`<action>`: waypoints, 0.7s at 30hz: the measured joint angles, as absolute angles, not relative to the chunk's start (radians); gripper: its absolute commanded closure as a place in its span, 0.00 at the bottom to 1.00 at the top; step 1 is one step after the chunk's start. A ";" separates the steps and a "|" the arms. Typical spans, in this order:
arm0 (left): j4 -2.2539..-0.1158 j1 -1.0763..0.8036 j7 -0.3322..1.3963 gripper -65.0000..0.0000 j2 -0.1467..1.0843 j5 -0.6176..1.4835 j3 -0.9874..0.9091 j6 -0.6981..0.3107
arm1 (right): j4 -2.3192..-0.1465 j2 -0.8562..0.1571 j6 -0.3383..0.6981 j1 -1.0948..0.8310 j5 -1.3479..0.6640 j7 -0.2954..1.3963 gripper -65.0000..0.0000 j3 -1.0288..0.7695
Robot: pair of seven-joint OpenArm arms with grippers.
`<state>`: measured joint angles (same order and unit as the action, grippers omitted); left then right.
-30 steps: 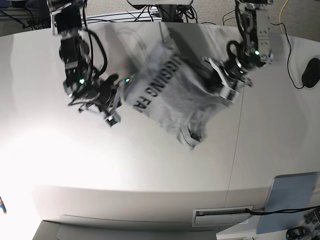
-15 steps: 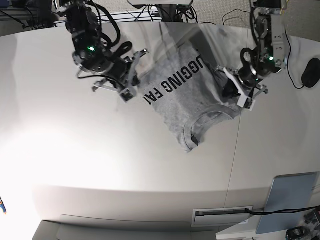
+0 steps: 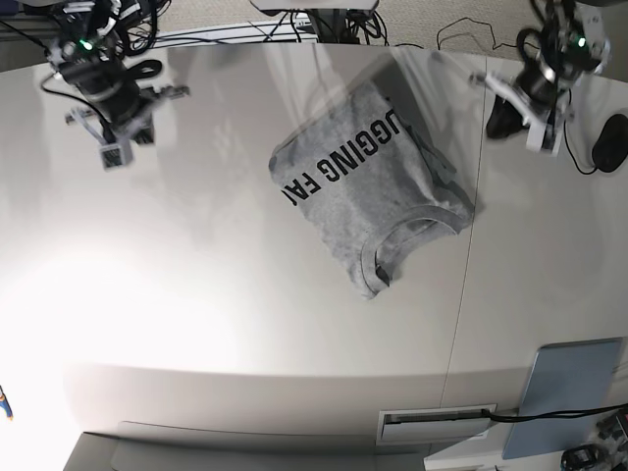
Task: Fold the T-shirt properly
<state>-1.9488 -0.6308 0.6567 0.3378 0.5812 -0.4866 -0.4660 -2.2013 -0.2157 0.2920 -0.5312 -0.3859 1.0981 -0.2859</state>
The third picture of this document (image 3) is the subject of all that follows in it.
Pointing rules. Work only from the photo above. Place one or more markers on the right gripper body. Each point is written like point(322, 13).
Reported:
point(126, 118)

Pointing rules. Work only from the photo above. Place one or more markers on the white table cable tray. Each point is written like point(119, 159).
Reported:
point(437, 425)

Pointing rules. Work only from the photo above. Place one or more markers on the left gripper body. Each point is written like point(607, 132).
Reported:
point(536, 92)

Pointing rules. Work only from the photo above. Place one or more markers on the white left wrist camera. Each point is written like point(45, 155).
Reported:
point(543, 137)

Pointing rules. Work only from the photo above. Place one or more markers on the black computer mouse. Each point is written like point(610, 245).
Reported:
point(610, 150)

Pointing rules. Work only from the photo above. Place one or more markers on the black blue device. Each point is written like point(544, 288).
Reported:
point(583, 457)

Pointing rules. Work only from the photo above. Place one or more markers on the grey laptop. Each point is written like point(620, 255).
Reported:
point(565, 376)

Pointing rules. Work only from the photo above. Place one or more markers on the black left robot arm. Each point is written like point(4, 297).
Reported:
point(570, 43)

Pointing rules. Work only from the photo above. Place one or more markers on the grey T-shirt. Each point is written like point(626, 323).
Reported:
point(370, 185)

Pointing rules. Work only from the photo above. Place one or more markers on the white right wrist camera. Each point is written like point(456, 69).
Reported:
point(115, 155)

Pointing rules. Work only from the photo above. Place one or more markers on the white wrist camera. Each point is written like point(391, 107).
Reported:
point(543, 137)
point(115, 155)

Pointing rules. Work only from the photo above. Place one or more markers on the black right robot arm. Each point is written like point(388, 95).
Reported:
point(100, 52)

